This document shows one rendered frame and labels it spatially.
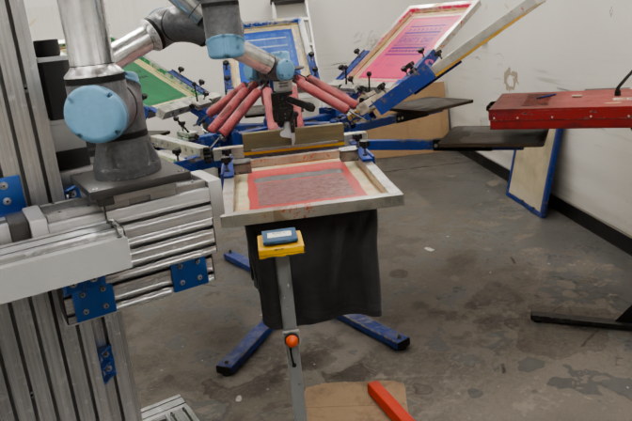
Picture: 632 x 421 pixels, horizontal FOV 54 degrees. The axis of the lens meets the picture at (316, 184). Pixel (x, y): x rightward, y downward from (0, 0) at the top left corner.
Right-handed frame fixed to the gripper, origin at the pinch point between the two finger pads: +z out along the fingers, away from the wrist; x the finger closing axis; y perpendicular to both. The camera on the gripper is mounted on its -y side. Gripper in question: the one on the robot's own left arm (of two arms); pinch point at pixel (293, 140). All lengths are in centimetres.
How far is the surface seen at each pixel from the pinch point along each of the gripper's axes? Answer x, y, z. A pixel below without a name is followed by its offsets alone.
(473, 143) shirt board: -18, -81, 13
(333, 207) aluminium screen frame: 58, -7, 11
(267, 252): 82, 16, 15
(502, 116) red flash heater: -8, -91, 1
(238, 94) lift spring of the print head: -81, 21, -12
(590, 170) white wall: -129, -201, 66
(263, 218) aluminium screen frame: 58, 16, 12
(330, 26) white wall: -415, -77, -35
